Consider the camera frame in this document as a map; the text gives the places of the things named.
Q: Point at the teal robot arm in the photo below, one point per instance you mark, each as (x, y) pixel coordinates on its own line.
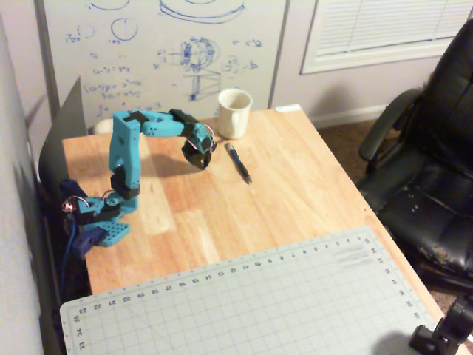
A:
(123, 148)

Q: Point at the whiteboard with blue drawings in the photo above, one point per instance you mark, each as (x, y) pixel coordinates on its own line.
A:
(162, 55)

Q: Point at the small white flat piece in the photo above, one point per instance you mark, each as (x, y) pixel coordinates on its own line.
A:
(288, 108)

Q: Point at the dark blue pen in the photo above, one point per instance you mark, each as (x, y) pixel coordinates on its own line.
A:
(238, 163)

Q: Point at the blue table clamp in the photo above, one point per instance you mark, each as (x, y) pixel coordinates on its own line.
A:
(84, 242)

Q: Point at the dark grey flat panel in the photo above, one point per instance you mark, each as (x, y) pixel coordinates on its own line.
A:
(63, 137)

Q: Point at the grey gridded cutting mat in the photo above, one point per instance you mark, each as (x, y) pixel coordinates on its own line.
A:
(244, 303)

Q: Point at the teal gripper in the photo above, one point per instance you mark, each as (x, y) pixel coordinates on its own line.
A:
(197, 158)

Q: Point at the white window blinds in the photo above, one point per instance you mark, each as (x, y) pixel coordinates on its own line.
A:
(384, 29)

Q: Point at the cream ceramic mug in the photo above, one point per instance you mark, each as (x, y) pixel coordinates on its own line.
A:
(233, 118)

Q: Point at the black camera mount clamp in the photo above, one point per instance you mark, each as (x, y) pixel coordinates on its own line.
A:
(443, 329)

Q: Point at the black leather office chair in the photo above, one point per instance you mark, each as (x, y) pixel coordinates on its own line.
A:
(436, 155)

